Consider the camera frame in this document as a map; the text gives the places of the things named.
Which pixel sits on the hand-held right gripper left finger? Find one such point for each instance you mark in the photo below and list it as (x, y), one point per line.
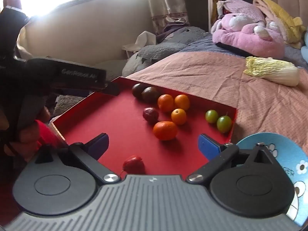
(100, 145)

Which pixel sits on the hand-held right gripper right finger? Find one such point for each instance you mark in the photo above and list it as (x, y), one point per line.
(207, 146)

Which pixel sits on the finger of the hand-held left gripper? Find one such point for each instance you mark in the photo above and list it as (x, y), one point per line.
(113, 89)

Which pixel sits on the dark brown round fruit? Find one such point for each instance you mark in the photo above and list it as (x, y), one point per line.
(138, 90)
(150, 94)

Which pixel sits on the red shallow box tray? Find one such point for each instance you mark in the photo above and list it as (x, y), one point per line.
(120, 125)

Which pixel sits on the green round fruit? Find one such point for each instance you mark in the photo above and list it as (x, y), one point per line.
(211, 116)
(224, 124)

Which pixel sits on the small red fruit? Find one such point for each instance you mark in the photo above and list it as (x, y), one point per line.
(133, 164)

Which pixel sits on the small light orange mandarin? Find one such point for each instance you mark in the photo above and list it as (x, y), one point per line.
(178, 116)

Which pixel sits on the large deep orange mandarin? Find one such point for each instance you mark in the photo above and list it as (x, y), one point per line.
(165, 130)

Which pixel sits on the purple round fruit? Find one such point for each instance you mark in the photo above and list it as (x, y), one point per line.
(150, 115)

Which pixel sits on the blue flower-print plate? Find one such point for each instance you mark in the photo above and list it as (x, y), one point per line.
(284, 149)

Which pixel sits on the person's left hand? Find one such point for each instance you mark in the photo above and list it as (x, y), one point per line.
(26, 137)

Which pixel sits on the grey plush toy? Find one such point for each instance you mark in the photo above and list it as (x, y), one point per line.
(173, 43)

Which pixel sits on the grey-blue blanket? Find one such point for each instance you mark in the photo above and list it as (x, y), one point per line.
(199, 44)

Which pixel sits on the patterned beige curtain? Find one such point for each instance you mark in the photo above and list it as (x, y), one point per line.
(166, 4)

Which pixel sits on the napa cabbage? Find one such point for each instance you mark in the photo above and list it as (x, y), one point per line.
(272, 71)

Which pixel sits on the black flat cushion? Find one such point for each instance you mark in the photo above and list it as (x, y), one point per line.
(231, 49)

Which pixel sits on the dark bedside cabinet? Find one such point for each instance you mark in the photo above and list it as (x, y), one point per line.
(195, 7)

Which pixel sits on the pink rabbit plush cushion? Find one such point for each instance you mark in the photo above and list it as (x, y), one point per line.
(250, 38)

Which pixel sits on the light blue fleece blanket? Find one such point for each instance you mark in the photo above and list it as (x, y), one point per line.
(305, 45)

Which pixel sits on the lilac fleece cloth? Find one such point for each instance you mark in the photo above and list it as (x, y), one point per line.
(240, 7)

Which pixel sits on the yellow plush toy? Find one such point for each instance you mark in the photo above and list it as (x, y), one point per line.
(284, 19)

